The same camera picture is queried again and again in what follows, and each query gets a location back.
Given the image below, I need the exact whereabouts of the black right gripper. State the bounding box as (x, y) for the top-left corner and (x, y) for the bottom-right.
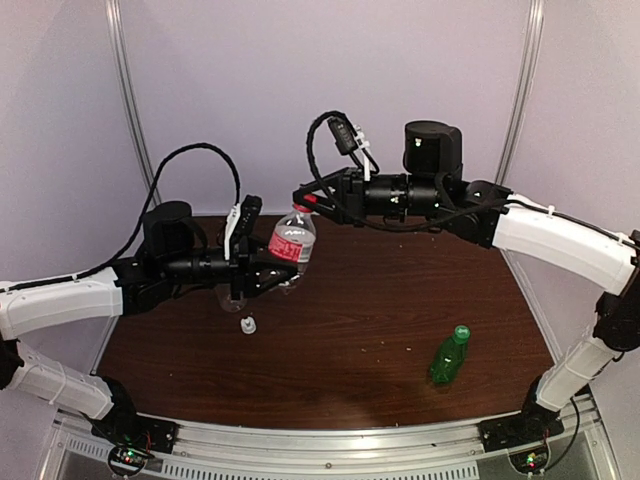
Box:
(292, 165), (444, 228)

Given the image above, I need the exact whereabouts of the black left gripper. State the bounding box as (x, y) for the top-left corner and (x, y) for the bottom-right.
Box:
(161, 232), (297, 299)

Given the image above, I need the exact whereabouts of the red label water bottle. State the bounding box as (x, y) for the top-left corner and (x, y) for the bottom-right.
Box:
(268, 204), (316, 294)

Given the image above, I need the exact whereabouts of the clear plastic bottle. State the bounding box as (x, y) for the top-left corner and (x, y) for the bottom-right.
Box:
(215, 284), (246, 313)

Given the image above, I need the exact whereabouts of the white flip bottle cap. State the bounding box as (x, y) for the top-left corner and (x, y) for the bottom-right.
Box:
(240, 316), (257, 335)

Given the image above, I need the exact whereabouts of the green plastic bottle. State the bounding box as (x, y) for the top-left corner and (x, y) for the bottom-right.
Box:
(429, 335), (469, 385)

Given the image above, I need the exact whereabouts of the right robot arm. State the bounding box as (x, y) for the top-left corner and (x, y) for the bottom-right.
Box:
(293, 111), (639, 442)

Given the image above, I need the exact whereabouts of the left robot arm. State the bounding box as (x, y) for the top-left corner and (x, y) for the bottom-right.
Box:
(1, 196), (298, 444)

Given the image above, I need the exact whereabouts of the left circuit board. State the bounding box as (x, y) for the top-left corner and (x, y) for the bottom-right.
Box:
(107, 446), (149, 476)

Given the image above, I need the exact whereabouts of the circuit board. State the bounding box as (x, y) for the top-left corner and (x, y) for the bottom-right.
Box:
(509, 446), (550, 475)
(107, 446), (149, 476)

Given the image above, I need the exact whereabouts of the right circuit board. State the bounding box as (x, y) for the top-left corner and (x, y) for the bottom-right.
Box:
(509, 446), (550, 475)

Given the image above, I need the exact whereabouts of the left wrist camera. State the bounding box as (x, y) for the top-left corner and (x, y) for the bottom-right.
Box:
(223, 195), (263, 261)

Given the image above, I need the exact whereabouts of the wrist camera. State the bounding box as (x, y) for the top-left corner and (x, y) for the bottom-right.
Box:
(327, 116), (373, 181)
(223, 195), (263, 261)

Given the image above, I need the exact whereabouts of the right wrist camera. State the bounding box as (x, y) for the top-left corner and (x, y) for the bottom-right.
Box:
(327, 116), (373, 181)

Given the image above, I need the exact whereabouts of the left black braided cable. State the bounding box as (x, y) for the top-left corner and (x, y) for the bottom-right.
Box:
(0, 143), (241, 291)

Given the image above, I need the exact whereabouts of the black braided cable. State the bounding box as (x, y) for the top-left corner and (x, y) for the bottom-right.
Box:
(0, 143), (241, 291)
(305, 110), (511, 234)

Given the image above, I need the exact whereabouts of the right black braided cable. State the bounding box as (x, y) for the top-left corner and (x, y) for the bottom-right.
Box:
(305, 110), (511, 234)

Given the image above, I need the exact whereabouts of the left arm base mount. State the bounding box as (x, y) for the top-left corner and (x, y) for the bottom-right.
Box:
(88, 377), (178, 454)

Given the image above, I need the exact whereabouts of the front aluminium rail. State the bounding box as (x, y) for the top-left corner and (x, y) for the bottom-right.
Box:
(49, 394), (611, 480)

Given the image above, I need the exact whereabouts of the left aluminium frame post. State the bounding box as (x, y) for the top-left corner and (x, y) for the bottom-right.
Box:
(105, 0), (161, 206)

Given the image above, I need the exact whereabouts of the aluminium frame post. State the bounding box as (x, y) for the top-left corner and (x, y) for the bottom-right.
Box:
(105, 0), (161, 206)
(494, 0), (546, 185)

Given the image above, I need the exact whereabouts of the right aluminium frame post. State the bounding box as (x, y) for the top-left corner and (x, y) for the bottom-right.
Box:
(494, 0), (546, 185)

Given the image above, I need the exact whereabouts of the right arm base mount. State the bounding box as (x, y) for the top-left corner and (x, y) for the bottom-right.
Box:
(478, 377), (564, 452)

